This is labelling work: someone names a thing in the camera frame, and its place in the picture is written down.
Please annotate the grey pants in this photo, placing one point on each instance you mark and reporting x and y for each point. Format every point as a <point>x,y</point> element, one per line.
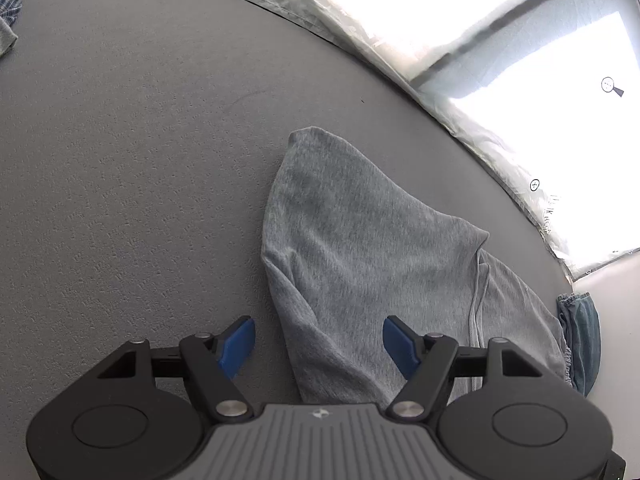
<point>350,240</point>

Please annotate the folded blue jeans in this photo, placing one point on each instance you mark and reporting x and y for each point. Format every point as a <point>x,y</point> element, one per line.
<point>582,340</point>

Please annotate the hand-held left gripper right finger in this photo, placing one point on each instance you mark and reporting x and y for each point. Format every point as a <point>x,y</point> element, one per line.
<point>400,345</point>

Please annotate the white printed curtain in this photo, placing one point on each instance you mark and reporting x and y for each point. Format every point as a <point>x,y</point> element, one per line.
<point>550,135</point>

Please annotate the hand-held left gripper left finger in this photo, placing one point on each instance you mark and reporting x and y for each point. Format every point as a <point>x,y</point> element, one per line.
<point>237,345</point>

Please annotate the blue plaid cloth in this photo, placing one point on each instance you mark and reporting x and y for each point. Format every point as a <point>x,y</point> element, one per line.
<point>9,7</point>

